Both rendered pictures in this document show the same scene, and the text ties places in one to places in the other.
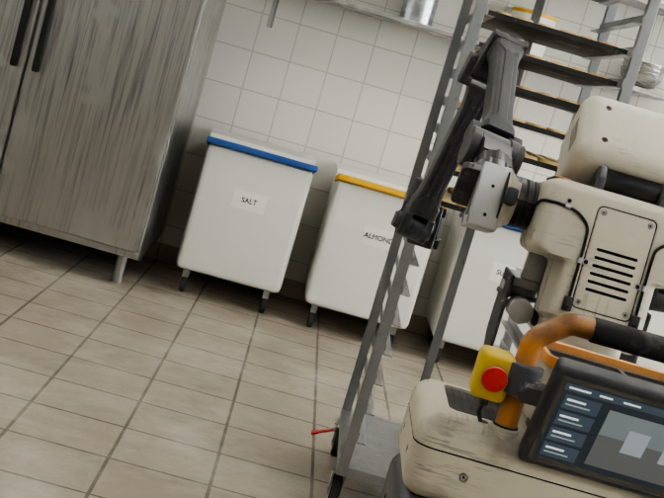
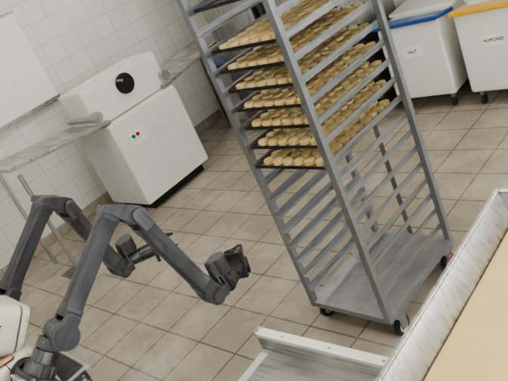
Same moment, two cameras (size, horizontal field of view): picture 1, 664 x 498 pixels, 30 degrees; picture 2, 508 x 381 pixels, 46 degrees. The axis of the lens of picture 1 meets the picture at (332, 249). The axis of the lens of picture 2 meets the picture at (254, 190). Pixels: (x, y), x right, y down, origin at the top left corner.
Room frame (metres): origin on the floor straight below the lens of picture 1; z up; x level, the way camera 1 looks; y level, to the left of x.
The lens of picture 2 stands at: (1.94, -2.21, 1.95)
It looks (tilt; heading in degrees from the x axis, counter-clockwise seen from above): 24 degrees down; 54
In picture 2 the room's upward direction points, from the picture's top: 24 degrees counter-clockwise
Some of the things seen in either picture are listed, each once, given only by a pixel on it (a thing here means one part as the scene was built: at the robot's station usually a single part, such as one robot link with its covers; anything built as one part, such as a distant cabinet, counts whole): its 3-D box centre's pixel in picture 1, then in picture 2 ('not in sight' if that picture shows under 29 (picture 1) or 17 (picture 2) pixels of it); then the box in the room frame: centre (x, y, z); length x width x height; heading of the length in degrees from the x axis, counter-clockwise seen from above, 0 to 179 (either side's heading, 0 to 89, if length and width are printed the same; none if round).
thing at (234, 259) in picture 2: not in sight; (233, 269); (2.83, -0.70, 0.95); 0.07 x 0.07 x 0.10; 31
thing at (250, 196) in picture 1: (243, 219); (431, 52); (6.12, 0.47, 0.39); 0.64 x 0.54 x 0.77; 5
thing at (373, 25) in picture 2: not in sight; (338, 51); (3.78, -0.62, 1.32); 0.64 x 0.03 x 0.03; 1
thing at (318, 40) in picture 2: (597, 82); (330, 29); (3.78, -0.62, 1.41); 0.64 x 0.03 x 0.03; 1
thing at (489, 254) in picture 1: (491, 290); not in sight; (6.18, -0.83, 0.39); 0.64 x 0.54 x 0.77; 2
